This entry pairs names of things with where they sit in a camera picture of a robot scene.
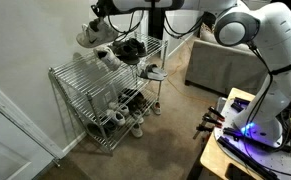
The white door right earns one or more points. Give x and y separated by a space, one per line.
25 150

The dark grey shoe pair member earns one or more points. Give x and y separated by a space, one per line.
108 126

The black orange clamp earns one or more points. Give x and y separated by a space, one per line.
213 116

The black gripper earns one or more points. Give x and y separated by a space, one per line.
102 8

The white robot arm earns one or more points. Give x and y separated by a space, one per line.
264 33

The white grey sneaker floor left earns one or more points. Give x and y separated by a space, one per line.
137 131

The black shoe right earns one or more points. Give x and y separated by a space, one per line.
140 46

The white Nike sneaker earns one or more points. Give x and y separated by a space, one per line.
95 33

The grey sneaker orange insole rack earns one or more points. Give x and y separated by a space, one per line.
145 110

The dark brown shoe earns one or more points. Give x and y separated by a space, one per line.
138 102

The black shoe left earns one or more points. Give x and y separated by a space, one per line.
126 52

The chrome wire shoe rack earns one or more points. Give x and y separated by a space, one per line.
87 86

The white sneaker blue insole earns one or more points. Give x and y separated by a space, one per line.
116 117

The black shoe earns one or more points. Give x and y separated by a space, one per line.
126 52
140 46

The grey sneaker orange insole floor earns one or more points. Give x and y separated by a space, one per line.
156 108

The white grey sneaker floor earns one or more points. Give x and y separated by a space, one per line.
137 115
137 131

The wooden table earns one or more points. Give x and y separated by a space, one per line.
216 158

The right grey black slide sandal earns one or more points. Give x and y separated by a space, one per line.
156 69

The black striped sneaker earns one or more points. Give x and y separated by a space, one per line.
127 96

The grey sofa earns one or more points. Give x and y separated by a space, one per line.
220 68

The white sneaker bottom shelf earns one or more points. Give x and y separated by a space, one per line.
122 108

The white grey sneaker floor right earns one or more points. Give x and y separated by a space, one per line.
137 115

